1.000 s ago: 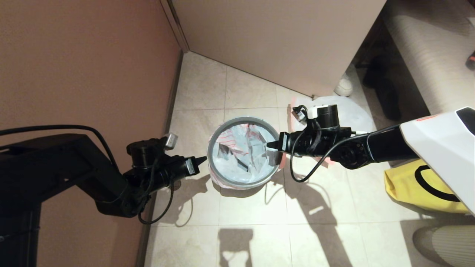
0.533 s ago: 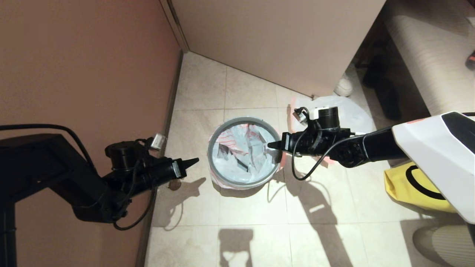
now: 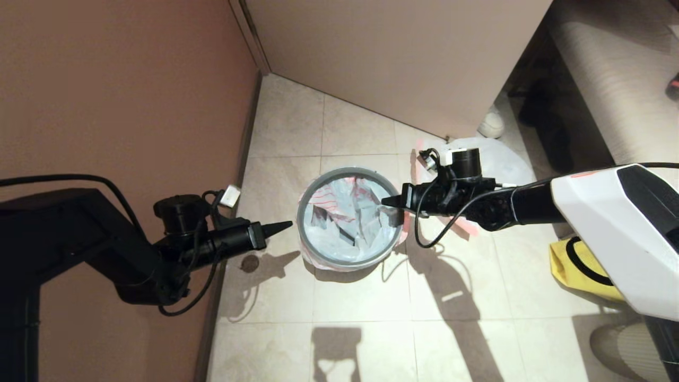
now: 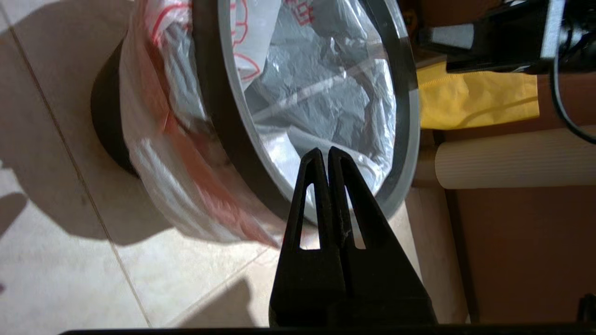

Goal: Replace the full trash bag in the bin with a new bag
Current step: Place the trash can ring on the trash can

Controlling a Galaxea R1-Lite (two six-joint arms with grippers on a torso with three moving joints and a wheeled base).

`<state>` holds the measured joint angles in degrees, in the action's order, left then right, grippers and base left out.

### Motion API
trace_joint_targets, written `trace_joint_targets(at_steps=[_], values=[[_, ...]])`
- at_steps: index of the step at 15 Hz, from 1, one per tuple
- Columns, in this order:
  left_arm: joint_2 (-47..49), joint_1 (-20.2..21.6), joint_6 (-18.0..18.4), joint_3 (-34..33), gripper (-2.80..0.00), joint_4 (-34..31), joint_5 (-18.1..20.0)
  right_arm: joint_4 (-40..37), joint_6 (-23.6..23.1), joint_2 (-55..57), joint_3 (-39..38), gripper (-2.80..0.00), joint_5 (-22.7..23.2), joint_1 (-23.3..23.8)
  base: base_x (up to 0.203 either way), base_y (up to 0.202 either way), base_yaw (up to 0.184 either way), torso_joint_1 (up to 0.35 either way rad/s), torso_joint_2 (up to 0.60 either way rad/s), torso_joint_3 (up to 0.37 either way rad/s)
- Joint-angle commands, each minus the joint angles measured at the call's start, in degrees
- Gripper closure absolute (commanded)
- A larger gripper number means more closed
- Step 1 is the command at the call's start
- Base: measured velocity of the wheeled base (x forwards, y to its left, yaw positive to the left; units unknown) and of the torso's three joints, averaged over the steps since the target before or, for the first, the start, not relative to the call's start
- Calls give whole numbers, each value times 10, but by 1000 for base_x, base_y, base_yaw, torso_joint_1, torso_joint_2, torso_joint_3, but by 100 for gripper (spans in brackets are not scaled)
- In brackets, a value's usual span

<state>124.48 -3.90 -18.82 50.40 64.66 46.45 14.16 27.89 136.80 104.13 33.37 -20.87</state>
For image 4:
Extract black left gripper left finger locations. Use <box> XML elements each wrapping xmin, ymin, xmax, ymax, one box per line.
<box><xmin>270</xmin><ymin>147</ymin><xmax>347</xmax><ymax>326</ymax></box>

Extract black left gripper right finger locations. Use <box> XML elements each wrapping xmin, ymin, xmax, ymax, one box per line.
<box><xmin>328</xmin><ymin>147</ymin><xmax>436</xmax><ymax>325</ymax></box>

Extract yellow fabric bag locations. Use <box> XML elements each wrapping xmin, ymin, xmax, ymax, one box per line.
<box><xmin>417</xmin><ymin>60</ymin><xmax>541</xmax><ymax>130</ymax></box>

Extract white red-printed plastic bag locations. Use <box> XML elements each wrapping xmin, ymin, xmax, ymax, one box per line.
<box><xmin>119</xmin><ymin>0</ymin><xmax>397</xmax><ymax>247</ymax></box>

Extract ribbed cream vase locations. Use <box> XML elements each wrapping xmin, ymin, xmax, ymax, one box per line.
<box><xmin>435</xmin><ymin>126</ymin><xmax>596</xmax><ymax>189</ymax></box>

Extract grey bin retaining ring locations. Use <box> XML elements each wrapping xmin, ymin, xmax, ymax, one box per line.
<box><xmin>191</xmin><ymin>0</ymin><xmax>420</xmax><ymax>224</ymax></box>

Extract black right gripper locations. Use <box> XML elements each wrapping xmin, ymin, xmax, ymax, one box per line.
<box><xmin>418</xmin><ymin>0</ymin><xmax>596</xmax><ymax>75</ymax></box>

